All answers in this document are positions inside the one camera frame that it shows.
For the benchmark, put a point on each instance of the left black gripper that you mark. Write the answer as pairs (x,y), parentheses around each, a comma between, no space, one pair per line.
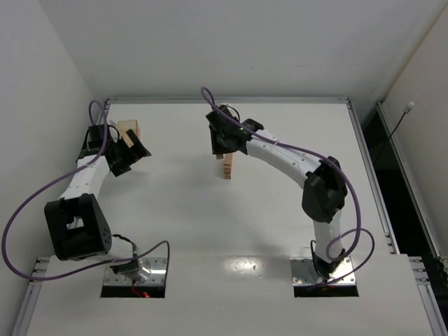
(125,156)

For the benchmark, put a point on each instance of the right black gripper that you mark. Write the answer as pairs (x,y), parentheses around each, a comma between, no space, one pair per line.
(221,145)

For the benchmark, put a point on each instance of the wood block numbered twelve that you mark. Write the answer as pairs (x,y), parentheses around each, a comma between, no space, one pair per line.
(228,160)

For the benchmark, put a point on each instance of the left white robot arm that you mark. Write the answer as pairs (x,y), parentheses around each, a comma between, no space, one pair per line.
(77,226)

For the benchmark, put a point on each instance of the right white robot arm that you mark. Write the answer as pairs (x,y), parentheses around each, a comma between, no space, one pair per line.
(323,191)

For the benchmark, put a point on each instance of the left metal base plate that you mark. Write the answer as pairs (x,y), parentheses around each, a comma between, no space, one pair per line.
(141,272)

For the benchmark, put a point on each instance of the metal base plate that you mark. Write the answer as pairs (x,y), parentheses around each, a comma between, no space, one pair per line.
(141,272)
(304,275)

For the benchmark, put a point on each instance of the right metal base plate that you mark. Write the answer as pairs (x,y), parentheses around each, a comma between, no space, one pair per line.
(304,275)

